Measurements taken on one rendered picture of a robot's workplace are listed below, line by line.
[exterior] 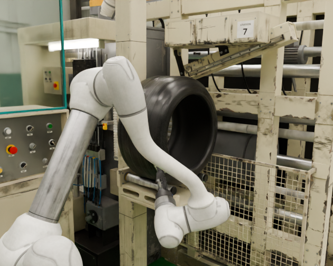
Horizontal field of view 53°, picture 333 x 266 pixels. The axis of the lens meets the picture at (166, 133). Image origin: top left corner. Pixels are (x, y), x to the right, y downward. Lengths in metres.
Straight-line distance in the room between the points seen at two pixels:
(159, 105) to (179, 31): 0.59
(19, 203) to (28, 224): 0.87
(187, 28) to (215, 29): 0.19
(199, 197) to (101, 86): 0.53
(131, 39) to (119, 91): 0.87
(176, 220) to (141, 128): 0.38
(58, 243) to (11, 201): 1.01
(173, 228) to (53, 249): 0.46
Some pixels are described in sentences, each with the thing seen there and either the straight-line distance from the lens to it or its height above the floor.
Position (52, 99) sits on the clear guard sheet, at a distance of 2.03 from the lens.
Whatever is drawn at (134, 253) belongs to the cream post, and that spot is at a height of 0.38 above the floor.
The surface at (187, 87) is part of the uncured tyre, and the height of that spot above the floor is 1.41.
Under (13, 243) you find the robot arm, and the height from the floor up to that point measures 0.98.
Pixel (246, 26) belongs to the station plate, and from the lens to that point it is 1.78.
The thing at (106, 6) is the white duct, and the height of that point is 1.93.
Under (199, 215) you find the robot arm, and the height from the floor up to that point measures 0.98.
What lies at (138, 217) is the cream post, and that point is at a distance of 2.13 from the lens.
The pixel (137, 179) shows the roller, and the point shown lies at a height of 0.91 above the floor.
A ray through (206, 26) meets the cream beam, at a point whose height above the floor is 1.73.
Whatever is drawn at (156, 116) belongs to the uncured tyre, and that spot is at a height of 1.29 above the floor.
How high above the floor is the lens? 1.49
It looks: 10 degrees down
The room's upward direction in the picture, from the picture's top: straight up
